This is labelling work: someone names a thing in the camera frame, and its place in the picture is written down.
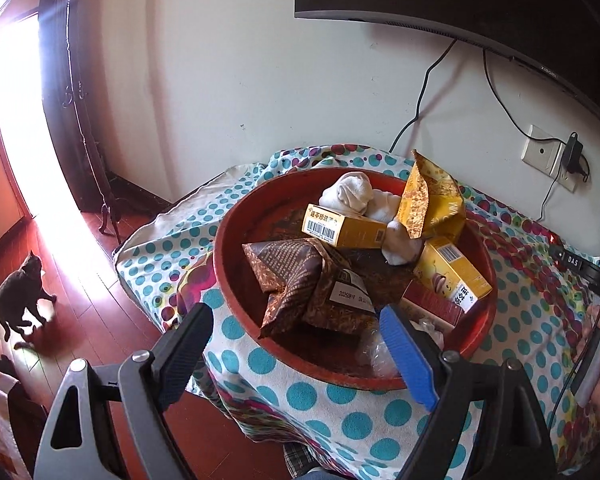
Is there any patchwork cloth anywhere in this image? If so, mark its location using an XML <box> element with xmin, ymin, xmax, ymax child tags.
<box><xmin>0</xmin><ymin>360</ymin><xmax>48</xmax><ymax>480</ymax></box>

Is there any brown printed paper packet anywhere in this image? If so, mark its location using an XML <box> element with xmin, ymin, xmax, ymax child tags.
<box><xmin>242</xmin><ymin>239</ymin><xmax>416</xmax><ymax>340</ymax></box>

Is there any white wall socket plate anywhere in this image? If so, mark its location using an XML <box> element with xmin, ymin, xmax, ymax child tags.
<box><xmin>555</xmin><ymin>167</ymin><xmax>579</xmax><ymax>194</ymax></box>
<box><xmin>522</xmin><ymin>125</ymin><xmax>564</xmax><ymax>176</ymax></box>

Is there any thin black adapter cable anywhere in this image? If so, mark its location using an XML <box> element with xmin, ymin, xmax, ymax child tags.
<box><xmin>538</xmin><ymin>167</ymin><xmax>592</xmax><ymax>222</ymax></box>

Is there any polka dot cloth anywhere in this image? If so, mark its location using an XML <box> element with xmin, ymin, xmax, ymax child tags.
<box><xmin>114</xmin><ymin>144</ymin><xmax>600</xmax><ymax>480</ymax></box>

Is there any dark grey cat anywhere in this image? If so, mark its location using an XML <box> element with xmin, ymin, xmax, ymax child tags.
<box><xmin>0</xmin><ymin>251</ymin><xmax>58</xmax><ymax>345</ymax></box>

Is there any red round basin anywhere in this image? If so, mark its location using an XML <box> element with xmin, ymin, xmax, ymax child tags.
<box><xmin>213</xmin><ymin>167</ymin><xmax>497</xmax><ymax>392</ymax></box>

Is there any black television cable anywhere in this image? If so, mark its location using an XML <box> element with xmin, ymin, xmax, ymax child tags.
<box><xmin>389</xmin><ymin>39</ymin><xmax>457</xmax><ymax>154</ymax></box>
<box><xmin>482</xmin><ymin>50</ymin><xmax>572</xmax><ymax>144</ymax></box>

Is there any yellow box with barcode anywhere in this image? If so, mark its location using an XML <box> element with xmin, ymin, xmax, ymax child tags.
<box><xmin>302</xmin><ymin>203</ymin><xmax>387</xmax><ymax>250</ymax></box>

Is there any clear plastic bag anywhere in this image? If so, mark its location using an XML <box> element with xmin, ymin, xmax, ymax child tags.
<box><xmin>355</xmin><ymin>314</ymin><xmax>448</xmax><ymax>379</ymax></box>

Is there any plaid cloth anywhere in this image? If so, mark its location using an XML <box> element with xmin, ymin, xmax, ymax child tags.
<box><xmin>282</xmin><ymin>442</ymin><xmax>322</xmax><ymax>479</ymax></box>

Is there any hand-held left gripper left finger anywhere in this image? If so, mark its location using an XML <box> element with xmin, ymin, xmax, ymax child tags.
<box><xmin>34</xmin><ymin>302</ymin><xmax>216</xmax><ymax>480</ymax></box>

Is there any black metal coat rack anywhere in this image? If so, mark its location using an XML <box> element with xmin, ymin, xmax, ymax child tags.
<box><xmin>50</xmin><ymin>0</ymin><xmax>127</xmax><ymax>247</ymax></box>

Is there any black power adapter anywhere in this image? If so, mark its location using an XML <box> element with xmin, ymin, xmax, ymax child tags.
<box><xmin>562</xmin><ymin>132</ymin><xmax>589</xmax><ymax>177</ymax></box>

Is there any yellow box with lips print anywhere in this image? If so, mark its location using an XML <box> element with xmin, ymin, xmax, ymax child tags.
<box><xmin>414</xmin><ymin>236</ymin><xmax>494</xmax><ymax>314</ymax></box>

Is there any red carton box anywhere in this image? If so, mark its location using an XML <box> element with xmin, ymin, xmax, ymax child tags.
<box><xmin>400</xmin><ymin>280</ymin><xmax>465</xmax><ymax>332</ymax></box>

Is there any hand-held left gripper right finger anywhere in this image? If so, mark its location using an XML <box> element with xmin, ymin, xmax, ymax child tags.
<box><xmin>378</xmin><ymin>305</ymin><xmax>560</xmax><ymax>480</ymax></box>

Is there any gold crinkled snack bag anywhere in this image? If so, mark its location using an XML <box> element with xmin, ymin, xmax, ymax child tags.
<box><xmin>397</xmin><ymin>149</ymin><xmax>467</xmax><ymax>244</ymax></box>

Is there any white sock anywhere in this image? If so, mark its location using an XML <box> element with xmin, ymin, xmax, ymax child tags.
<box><xmin>321</xmin><ymin>171</ymin><xmax>377</xmax><ymax>219</ymax></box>
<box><xmin>367</xmin><ymin>189</ymin><xmax>427</xmax><ymax>266</ymax></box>

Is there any dark curtain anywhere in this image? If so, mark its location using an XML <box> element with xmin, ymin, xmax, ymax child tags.
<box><xmin>36</xmin><ymin>0</ymin><xmax>106</xmax><ymax>215</ymax></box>

